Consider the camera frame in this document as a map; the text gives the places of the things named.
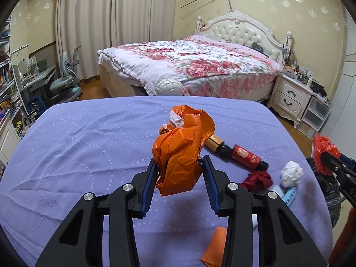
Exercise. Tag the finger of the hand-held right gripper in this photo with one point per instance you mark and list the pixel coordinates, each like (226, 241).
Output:
(338, 169)
(347, 161)

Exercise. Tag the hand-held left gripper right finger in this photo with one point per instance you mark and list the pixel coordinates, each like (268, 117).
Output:
(210, 185)

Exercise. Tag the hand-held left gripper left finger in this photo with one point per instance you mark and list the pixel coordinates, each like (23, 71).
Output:
(148, 185)

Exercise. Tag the bin with black bag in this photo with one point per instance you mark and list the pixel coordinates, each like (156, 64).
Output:
(329, 200)

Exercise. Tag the red plastic bag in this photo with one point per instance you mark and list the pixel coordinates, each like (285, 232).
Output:
(324, 144)

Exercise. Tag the brown bottle with gold label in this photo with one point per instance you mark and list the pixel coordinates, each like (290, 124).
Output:
(214, 144)

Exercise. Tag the dark bottle with red label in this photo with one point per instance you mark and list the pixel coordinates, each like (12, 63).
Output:
(247, 157)

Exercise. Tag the white tissue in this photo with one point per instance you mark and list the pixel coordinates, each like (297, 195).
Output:
(290, 173)

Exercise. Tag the small white paper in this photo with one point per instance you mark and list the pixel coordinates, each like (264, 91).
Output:
(175, 119)

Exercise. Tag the person's right forearm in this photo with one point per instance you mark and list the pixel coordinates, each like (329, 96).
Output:
(346, 239)

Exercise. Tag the crumpled red wrapper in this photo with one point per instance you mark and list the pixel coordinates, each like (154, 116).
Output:
(257, 180)

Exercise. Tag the clear plastic drawer unit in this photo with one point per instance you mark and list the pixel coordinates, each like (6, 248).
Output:
(315, 116)

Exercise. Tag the white and teal tube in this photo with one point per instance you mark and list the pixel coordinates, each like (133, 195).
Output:
(286, 195)

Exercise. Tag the flat orange paper sheet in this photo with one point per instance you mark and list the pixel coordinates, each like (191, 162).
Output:
(215, 247)

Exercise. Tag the purple patterned bedsheet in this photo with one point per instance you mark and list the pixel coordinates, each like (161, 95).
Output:
(83, 150)

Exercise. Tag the dark clothes pile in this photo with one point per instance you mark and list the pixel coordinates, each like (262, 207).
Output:
(321, 91)

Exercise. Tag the white nightstand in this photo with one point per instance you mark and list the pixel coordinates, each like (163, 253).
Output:
(289, 94)

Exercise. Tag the cluster of small bottles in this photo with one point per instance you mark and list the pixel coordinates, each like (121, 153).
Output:
(300, 73)

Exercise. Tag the floral quilt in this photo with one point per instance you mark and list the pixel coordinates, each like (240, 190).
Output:
(194, 58)

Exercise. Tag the grey desk chair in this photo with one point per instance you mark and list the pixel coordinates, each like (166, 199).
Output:
(65, 83)

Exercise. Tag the dark cloth on pillow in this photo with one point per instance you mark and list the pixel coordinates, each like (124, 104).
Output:
(257, 46)

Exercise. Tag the white tufted bed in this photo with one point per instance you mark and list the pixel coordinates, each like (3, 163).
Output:
(242, 30)

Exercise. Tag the white study desk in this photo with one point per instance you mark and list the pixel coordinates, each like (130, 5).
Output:
(36, 73)

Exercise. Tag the beige curtains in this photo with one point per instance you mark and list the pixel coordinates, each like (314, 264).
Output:
(111, 27)

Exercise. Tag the bookshelf with books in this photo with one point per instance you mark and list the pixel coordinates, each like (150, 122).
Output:
(8, 89)

